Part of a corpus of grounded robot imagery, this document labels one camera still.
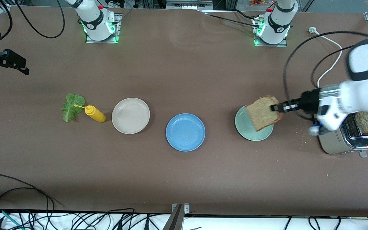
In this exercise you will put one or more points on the mint green round plate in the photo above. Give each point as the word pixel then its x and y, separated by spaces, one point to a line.
pixel 251 134

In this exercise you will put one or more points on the beige chrome toaster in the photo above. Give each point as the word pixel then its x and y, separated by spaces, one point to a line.
pixel 347 143

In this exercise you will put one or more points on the beige round plate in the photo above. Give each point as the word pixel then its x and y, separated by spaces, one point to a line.
pixel 130 116

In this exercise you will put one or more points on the yellow mustard squeeze bottle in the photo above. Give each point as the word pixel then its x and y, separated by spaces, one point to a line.
pixel 96 115

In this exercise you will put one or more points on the blue round plate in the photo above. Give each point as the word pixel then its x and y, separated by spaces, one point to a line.
pixel 185 132

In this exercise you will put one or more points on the dark metal pole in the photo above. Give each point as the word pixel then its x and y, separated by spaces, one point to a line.
pixel 174 222

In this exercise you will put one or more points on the white sheet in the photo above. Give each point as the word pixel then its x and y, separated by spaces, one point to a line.
pixel 235 225

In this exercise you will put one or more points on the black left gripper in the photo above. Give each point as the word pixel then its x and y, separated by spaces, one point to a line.
pixel 309 101

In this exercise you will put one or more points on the small metal bracket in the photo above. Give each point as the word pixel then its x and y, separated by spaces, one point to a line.
pixel 186 208

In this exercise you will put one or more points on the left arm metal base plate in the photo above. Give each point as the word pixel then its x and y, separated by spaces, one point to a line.
pixel 272 45

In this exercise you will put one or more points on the brown bread slice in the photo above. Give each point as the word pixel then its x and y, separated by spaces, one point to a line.
pixel 260 113
pixel 366 123

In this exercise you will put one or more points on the grey metal box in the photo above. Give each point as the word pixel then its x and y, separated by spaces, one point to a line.
pixel 188 3

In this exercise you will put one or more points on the green lettuce leaf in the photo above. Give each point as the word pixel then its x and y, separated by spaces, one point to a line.
pixel 70 108

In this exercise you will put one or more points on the orange packet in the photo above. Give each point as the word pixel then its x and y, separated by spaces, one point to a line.
pixel 260 2

